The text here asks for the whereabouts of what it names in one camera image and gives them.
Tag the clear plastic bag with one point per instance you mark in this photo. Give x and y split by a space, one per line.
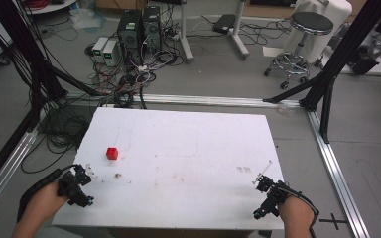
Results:
86 18

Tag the person's left hand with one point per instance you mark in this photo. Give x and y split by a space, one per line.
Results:
43 201

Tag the aluminium frame rail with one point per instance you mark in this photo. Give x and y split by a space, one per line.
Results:
3 175
335 172
211 100

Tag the red cube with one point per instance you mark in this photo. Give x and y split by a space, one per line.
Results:
111 153

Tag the white power supply unit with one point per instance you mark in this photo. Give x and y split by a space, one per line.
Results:
110 52
99 49

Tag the white table leg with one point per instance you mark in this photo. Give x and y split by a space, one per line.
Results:
185 31
239 31

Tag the person's right hand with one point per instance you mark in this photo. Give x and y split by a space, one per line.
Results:
296 211

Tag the black frame strut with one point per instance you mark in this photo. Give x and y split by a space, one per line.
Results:
347 43
23 49

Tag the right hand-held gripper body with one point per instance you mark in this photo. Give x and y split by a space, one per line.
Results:
271 198

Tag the black machine on board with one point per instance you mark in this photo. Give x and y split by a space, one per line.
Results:
363 59

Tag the black flat box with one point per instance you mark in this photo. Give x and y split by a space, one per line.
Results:
224 23

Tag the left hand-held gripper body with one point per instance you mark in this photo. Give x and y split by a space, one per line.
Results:
72 190

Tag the black computer tower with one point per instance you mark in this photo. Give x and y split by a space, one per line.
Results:
129 31
152 28

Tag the black round stool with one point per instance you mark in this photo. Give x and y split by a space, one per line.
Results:
306 29

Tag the white cloth cover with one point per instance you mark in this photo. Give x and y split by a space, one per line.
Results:
339 16

